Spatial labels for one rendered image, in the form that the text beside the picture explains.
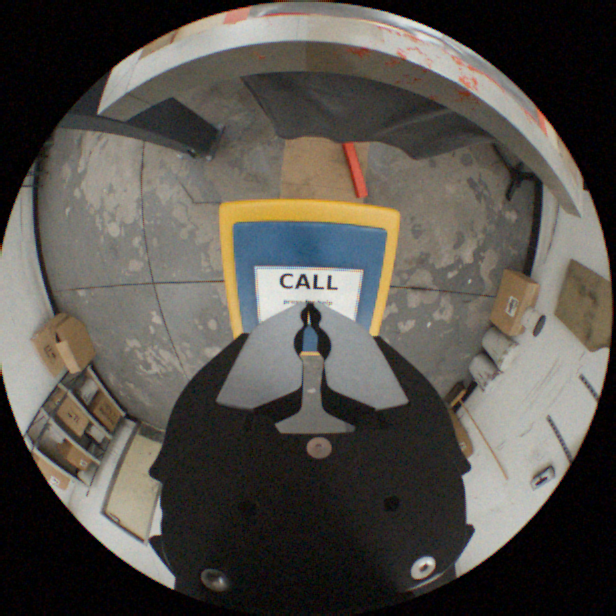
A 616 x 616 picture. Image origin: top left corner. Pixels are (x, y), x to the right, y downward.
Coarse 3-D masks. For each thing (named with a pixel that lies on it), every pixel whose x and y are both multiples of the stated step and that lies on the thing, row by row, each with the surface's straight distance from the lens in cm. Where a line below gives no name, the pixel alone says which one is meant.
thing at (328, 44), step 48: (144, 48) 24; (192, 48) 18; (240, 48) 16; (288, 48) 16; (336, 48) 16; (384, 48) 16; (432, 48) 19; (144, 96) 20; (432, 96) 20; (480, 96) 19; (528, 144) 25; (576, 192) 40
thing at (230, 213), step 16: (224, 208) 15; (240, 208) 14; (256, 208) 14; (272, 208) 14; (288, 208) 14; (304, 208) 13; (320, 208) 14; (336, 208) 14; (352, 208) 14; (368, 208) 14; (384, 208) 15; (224, 224) 15; (368, 224) 14; (384, 224) 15; (224, 240) 15; (224, 256) 15; (384, 256) 15; (224, 272) 15; (384, 272) 15; (384, 288) 16; (384, 304) 17; (240, 320) 17; (304, 352) 18
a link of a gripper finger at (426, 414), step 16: (384, 352) 9; (400, 368) 8; (416, 368) 8; (400, 384) 8; (416, 384) 8; (416, 400) 7; (432, 400) 8; (384, 416) 6; (400, 416) 7; (416, 416) 7; (432, 416) 7; (448, 416) 8; (416, 432) 7; (432, 432) 7; (448, 432) 7; (448, 448) 7; (464, 464) 7
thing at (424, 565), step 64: (192, 448) 6; (256, 448) 5; (320, 448) 5; (384, 448) 5; (192, 512) 5; (320, 512) 5; (384, 512) 5; (448, 512) 6; (192, 576) 5; (256, 576) 5; (320, 576) 5; (384, 576) 5; (448, 576) 7
